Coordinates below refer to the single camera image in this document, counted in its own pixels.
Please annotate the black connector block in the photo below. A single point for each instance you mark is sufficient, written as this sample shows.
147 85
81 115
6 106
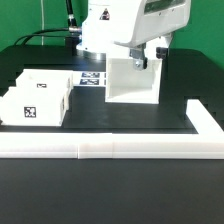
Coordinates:
72 42

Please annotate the white drawer cabinet box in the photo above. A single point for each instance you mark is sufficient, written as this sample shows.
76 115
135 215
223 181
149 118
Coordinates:
125 84

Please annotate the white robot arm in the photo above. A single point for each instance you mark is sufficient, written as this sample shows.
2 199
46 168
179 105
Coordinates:
130 24

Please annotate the white marker tag plate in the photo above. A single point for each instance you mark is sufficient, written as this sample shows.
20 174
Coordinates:
89 78

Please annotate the white L-shaped fence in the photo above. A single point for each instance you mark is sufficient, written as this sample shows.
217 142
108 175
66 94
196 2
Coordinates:
206 143

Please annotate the white drawer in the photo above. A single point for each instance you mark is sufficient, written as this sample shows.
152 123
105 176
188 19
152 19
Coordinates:
34 107
46 79

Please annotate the white rear drawer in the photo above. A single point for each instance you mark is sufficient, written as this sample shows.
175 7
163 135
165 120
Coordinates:
46 79

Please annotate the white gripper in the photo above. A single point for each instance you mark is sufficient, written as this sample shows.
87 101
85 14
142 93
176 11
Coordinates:
143 45

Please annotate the white front drawer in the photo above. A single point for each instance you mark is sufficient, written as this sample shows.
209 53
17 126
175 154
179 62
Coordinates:
34 107

